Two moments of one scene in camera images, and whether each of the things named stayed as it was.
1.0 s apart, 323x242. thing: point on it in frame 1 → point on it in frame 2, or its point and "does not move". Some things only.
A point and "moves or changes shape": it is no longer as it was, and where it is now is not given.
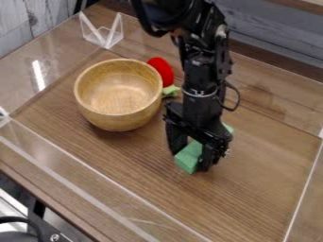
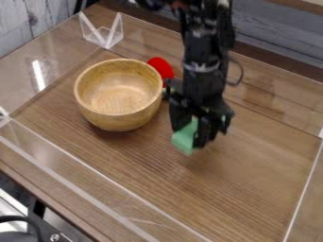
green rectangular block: x=187 y=159 moves or changes shape
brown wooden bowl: x=118 y=93 does not move
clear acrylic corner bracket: x=103 y=36 does not move
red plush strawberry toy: x=167 y=76 does not move
